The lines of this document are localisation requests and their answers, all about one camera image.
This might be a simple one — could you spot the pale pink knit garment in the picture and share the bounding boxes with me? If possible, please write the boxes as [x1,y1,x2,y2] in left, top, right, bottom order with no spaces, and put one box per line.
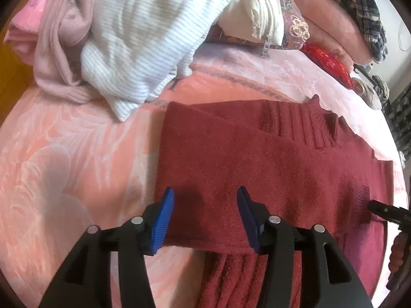
[33,0,100,104]

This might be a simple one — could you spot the purple floral patterned pillow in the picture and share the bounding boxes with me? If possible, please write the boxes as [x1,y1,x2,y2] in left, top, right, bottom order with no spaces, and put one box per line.
[206,0,310,50]

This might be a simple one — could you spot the red embroidered small pillow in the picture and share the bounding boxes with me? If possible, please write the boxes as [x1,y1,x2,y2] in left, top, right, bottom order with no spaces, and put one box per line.
[301,44,353,90]

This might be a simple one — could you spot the person's right hand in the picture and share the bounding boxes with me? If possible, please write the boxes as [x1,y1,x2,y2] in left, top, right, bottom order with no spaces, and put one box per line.
[389,232,410,273]

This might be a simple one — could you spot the beige grey garment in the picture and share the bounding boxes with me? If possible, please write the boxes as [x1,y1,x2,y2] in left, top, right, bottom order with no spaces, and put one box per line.
[351,64,389,111]

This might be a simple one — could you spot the pink floral bed blanket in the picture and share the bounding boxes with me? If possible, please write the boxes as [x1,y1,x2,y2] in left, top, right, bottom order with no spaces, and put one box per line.
[1,43,407,307]

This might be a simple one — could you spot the cream white garment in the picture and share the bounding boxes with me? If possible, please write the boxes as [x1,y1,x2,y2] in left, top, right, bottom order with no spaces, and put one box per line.
[217,0,284,46]

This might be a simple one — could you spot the dark red knit sweater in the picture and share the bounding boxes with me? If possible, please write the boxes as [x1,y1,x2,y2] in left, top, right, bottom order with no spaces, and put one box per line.
[155,97,394,307]

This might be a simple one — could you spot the white ribbed knit garment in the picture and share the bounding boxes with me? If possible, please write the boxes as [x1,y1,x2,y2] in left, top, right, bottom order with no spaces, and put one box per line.
[81,0,231,121]

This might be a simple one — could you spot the dark plaid garment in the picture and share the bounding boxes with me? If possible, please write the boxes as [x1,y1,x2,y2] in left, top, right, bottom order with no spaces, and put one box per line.
[335,0,388,63]

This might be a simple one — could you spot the bright pink folded cloth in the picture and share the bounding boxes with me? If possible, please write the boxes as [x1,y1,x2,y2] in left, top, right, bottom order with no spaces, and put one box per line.
[4,0,47,65]

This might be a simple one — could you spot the dark floral curtain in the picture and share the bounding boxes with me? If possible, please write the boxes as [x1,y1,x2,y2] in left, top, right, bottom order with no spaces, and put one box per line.
[388,85,411,159]

